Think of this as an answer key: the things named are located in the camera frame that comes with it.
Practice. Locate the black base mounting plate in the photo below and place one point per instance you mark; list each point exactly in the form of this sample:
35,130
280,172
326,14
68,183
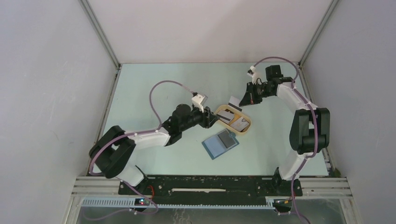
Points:
217,190

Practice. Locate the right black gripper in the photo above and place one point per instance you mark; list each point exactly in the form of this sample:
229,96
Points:
250,97

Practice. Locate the oval wooden tray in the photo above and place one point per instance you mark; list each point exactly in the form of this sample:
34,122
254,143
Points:
238,114

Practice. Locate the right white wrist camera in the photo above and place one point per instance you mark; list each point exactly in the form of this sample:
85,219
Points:
253,74

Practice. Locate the grey credit card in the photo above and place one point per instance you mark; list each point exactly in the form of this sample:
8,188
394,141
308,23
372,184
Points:
228,139

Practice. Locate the blue leather card holder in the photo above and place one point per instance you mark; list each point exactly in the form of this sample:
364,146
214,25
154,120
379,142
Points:
214,147

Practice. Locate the grey striped card in tray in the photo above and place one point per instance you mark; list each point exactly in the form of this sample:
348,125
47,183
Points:
226,116

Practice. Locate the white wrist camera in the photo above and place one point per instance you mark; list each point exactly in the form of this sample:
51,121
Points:
253,74
198,101

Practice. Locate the white striped credit card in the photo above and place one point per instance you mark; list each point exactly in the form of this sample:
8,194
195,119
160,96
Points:
234,102

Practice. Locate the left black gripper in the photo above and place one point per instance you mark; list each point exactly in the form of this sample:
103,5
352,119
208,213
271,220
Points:
207,117

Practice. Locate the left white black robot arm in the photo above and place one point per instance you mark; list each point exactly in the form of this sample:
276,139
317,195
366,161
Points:
112,153

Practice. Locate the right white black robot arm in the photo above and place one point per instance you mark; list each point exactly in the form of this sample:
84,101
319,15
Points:
310,129

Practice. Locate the aluminium frame rail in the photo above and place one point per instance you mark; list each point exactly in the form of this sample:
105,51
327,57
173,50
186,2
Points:
312,188

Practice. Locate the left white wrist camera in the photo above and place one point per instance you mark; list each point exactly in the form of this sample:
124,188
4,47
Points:
198,101

